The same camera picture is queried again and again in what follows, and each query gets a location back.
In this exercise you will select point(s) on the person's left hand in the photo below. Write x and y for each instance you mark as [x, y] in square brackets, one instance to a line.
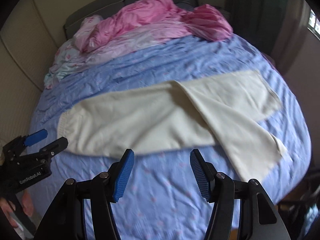
[18, 212]

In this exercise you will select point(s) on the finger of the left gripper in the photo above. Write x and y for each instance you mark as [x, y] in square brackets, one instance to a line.
[51, 150]
[36, 137]

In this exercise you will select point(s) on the dark green curtain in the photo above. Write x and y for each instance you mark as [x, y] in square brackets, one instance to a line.
[276, 27]

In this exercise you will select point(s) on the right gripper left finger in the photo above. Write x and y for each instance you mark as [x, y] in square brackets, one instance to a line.
[122, 173]

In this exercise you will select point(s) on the cream wardrobe with doors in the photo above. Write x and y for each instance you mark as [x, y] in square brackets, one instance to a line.
[30, 37]

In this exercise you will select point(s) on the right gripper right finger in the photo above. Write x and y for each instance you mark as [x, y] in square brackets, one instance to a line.
[204, 173]

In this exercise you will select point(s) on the cream white pants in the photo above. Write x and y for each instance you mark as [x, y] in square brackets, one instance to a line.
[220, 110]

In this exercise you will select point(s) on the pink satin quilt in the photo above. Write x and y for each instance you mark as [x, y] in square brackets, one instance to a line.
[144, 24]

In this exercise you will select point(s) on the light blue floral blanket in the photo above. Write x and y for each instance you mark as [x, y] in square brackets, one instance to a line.
[68, 60]

